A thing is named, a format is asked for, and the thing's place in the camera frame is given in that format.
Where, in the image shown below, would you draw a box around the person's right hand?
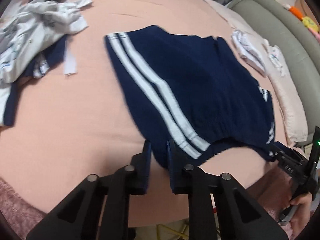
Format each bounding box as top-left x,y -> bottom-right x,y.
285,192 -> 312,239

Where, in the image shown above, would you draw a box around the light patterned clothes pile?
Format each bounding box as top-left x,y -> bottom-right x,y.
1,0 -> 92,126

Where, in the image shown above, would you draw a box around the beige knitted blanket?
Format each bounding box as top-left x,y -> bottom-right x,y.
206,0 -> 308,142

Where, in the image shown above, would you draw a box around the pink bed sheet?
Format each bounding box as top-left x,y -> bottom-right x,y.
1,0 -> 287,227

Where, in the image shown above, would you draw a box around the grey padded headboard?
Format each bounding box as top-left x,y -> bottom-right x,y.
227,0 -> 319,146

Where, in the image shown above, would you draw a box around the folded white garment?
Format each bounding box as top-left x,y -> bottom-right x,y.
231,30 -> 266,77

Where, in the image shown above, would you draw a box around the navy shorts with white stripes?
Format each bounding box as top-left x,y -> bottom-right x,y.
104,25 -> 276,168

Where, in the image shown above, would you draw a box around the orange and yellow toy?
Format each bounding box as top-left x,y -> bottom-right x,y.
284,4 -> 319,34

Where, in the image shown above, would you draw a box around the white bunny headband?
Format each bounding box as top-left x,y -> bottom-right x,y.
263,38 -> 287,77

